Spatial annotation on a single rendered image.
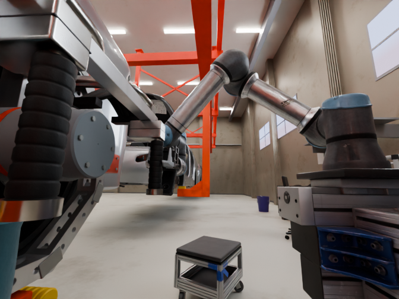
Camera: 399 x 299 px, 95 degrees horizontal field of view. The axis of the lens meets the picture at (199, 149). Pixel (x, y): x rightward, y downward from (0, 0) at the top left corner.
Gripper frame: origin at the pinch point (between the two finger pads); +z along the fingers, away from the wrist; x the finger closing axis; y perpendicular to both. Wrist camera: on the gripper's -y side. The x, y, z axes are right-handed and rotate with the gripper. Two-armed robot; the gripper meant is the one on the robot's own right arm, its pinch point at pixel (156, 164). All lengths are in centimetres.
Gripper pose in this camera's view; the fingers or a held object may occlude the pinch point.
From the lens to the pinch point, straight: 51.9
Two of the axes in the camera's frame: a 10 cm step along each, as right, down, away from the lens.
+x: 10.0, 0.0, -0.7
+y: 0.1, -9.8, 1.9
